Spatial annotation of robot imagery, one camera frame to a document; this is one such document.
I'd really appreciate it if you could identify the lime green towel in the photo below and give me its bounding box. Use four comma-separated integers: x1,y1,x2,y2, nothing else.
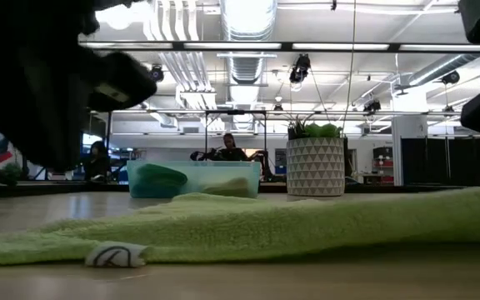
0,185,480,269

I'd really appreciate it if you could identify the black room partition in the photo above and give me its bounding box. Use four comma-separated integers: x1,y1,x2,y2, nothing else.
400,133,480,187

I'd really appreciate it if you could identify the small green bush plant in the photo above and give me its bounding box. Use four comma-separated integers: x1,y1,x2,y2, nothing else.
0,161,25,188

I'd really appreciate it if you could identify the person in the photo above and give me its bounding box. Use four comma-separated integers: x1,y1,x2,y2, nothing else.
82,140,113,182
211,132,250,163

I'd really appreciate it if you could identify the red storage bin rack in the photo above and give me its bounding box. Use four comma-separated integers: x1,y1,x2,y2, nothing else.
372,145,394,184

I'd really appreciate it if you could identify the potted plant white geometric pot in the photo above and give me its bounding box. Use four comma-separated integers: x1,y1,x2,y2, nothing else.
285,115,347,198

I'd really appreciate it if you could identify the translucent green plastic bin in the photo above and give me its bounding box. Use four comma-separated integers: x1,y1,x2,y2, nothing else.
126,159,263,200

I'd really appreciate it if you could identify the black ceiling camera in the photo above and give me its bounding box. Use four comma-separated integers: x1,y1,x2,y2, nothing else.
147,64,166,83
440,70,461,86

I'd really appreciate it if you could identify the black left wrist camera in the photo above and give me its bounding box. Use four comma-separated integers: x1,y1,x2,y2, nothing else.
87,51,158,113

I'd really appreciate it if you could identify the black hanging camera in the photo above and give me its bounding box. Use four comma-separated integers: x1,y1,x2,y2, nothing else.
288,52,313,85

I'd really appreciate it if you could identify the black metal rig frame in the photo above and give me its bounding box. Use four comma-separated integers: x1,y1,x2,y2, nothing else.
203,109,268,164

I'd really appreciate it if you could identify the silver ceiling air duct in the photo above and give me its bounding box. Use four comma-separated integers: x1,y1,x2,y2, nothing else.
218,0,278,87

